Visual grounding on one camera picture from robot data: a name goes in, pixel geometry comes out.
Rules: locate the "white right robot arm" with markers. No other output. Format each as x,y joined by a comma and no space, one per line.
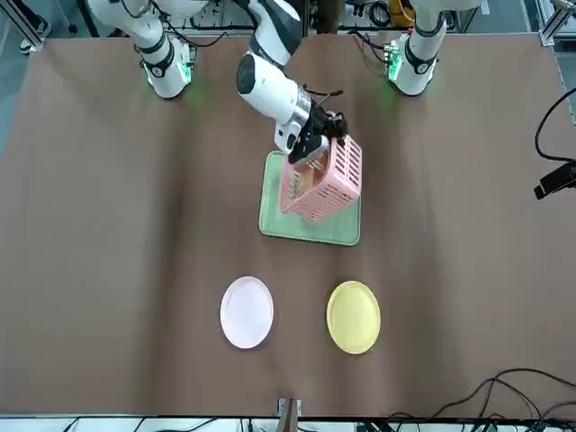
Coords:
265,85

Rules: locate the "person's shoe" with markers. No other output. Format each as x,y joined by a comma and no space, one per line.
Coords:
43,25
25,45

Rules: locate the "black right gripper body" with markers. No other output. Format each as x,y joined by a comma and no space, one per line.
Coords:
328,126

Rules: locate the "small pink slotted basket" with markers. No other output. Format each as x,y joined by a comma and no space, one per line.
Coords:
342,189

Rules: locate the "green rectangular tray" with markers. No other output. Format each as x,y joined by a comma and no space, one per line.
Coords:
315,231

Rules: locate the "white round plate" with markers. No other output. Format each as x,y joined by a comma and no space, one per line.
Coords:
246,311

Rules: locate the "black side camera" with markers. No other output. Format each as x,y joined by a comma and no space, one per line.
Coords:
555,180

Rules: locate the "brown jacket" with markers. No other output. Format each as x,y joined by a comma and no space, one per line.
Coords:
326,15

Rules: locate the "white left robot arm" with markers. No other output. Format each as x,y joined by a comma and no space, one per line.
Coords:
418,63

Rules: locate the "yellow round plate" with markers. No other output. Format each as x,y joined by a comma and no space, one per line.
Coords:
353,317

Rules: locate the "aluminium frame post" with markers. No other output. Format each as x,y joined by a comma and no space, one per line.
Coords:
288,416
555,22

